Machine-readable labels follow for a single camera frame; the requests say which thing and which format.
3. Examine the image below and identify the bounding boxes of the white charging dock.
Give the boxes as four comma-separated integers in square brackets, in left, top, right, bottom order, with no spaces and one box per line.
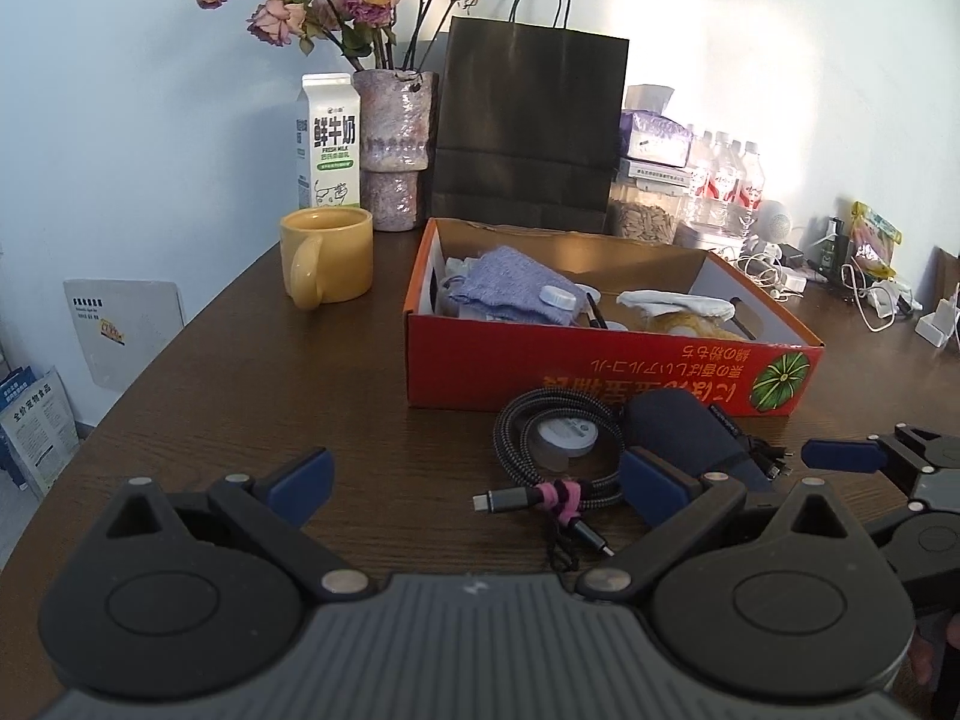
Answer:
[914,298,960,350]

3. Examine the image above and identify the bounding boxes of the dark blue fabric case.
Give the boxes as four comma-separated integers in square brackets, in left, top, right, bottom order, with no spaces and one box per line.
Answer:
[624,388,775,497]

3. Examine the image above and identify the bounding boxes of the tangle of white cables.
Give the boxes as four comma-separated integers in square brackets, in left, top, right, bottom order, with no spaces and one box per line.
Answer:
[737,240,809,299]

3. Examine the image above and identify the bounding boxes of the yellow snack packet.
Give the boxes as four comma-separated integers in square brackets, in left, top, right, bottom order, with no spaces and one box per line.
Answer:
[847,200,902,280]

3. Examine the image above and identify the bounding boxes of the clear jar of seeds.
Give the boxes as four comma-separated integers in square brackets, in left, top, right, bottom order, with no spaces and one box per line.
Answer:
[607,180,688,245]

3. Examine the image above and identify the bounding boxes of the grey braided cable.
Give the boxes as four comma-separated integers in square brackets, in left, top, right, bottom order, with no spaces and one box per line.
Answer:
[471,388,629,560]

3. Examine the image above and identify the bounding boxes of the red cardboard box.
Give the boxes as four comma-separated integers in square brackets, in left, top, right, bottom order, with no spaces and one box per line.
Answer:
[403,217,826,419]

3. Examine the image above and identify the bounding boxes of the white panel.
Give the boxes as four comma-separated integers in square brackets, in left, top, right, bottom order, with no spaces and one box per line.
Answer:
[63,278,185,392]

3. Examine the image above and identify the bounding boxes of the small dark bottle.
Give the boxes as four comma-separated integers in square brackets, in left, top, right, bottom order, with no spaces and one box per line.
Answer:
[817,217,850,280]

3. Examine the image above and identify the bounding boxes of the yellow white plush toy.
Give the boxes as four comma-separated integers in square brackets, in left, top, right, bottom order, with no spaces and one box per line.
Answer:
[647,310,741,340]

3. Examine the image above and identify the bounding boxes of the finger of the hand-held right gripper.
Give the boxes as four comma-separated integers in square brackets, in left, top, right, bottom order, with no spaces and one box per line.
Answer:
[861,499,922,565]
[800,426,960,496]

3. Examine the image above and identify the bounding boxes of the white round device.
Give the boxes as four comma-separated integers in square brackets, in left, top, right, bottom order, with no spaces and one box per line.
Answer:
[754,199,795,242]

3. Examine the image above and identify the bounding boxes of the purple tissue pack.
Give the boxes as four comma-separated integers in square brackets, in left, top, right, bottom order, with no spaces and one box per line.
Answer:
[619,84,693,168]

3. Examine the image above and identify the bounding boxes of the pack of water bottles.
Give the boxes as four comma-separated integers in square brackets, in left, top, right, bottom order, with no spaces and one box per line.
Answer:
[679,127,767,239]

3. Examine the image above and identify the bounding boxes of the white flat box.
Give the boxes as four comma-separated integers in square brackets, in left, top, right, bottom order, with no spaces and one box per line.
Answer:
[619,161,689,185]

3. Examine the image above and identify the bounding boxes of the purple fabric pouch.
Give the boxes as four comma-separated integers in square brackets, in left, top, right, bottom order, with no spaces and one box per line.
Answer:
[456,245,584,325]

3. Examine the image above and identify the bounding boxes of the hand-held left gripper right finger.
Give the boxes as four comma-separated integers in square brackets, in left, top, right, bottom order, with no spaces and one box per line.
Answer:
[576,448,863,605]

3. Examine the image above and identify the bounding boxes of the black paper bag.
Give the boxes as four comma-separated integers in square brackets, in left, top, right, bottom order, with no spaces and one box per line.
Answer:
[429,0,630,236]

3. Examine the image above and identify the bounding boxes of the black elastic band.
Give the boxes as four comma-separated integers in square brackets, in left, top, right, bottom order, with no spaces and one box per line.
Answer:
[546,531,580,572]

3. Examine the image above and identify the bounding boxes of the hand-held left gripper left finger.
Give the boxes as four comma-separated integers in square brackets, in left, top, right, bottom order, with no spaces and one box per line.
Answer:
[97,448,376,605]

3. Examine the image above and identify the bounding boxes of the person's right hand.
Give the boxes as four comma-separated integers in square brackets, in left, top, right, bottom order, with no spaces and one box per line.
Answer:
[910,609,960,691]

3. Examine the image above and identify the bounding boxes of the yellow ceramic mug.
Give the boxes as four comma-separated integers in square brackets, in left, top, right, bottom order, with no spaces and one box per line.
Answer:
[279,207,374,311]

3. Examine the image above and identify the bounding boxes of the white charger with cable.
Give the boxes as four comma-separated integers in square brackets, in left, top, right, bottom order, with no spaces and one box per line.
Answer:
[846,276,925,332]

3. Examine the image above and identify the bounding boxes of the white cloth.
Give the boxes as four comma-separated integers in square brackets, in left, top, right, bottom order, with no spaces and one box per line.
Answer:
[616,288,738,318]

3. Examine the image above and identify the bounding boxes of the blue booklets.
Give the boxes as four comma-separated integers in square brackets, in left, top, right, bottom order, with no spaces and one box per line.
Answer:
[0,365,80,501]

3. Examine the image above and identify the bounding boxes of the purple ceramic vase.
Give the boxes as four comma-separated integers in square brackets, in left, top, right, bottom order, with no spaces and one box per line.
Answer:
[352,69,440,233]

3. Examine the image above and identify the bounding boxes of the brown board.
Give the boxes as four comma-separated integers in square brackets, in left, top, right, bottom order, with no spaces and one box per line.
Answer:
[930,245,960,308]

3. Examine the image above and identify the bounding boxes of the white milk carton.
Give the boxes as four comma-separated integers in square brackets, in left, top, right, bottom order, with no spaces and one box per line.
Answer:
[294,73,364,212]

